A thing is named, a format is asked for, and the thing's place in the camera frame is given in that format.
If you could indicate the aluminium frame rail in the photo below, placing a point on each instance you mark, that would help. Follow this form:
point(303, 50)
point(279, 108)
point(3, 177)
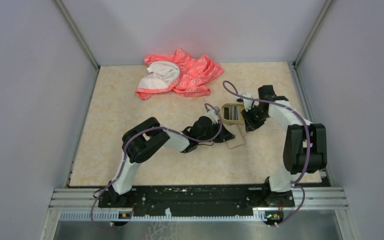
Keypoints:
point(82, 204)

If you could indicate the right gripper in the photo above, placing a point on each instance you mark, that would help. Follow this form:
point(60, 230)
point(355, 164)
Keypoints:
point(250, 125)

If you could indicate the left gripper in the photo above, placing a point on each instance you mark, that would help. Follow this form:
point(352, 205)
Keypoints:
point(224, 134)

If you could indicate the stack of cards in tray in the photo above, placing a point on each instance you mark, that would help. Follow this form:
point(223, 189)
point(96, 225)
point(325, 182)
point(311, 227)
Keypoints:
point(233, 112)

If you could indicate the cream oval card tray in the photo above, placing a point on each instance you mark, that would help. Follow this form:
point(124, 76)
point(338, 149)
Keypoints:
point(231, 122)

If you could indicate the pink patterned cloth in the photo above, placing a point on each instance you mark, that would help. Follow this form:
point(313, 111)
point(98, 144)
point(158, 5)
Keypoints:
point(184, 75)

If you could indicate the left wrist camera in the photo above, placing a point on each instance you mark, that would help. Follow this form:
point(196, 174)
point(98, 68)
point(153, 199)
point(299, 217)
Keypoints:
point(213, 115)

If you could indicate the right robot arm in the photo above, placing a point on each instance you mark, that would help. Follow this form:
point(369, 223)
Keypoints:
point(305, 146)

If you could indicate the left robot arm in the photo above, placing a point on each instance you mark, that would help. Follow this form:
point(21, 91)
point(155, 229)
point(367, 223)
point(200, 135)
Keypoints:
point(143, 141)

